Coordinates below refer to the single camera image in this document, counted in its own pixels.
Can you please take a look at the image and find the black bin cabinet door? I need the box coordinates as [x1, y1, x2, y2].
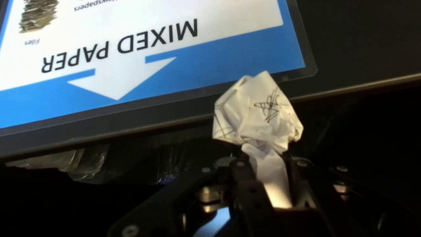
[0, 0, 421, 162]

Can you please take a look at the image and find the paper with scribbles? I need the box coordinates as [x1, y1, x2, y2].
[212, 70, 306, 210]

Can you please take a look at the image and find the black waste bin with liner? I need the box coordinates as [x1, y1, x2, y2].
[0, 87, 421, 237]

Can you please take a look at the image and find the mixed paper sign up arrow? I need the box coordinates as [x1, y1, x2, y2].
[0, 0, 319, 133]

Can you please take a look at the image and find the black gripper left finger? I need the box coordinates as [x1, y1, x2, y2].
[107, 158, 274, 237]

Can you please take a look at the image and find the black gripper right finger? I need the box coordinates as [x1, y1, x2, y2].
[283, 152, 421, 237]

